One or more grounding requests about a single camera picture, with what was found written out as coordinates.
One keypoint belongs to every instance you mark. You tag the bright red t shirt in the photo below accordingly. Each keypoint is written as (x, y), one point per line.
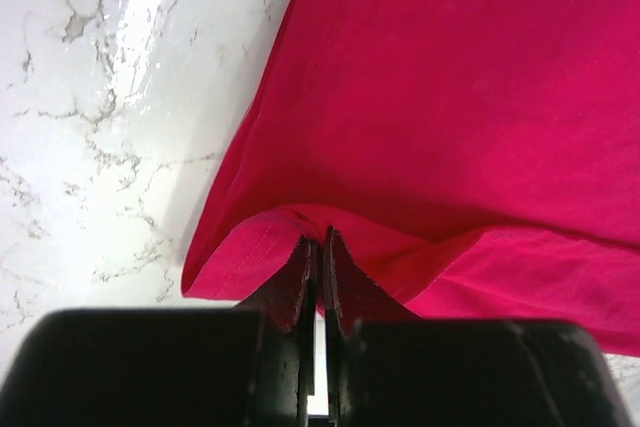
(479, 157)

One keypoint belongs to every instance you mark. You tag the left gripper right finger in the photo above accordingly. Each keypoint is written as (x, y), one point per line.
(350, 298)

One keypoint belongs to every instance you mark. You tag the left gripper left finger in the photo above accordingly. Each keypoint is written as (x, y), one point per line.
(284, 373)

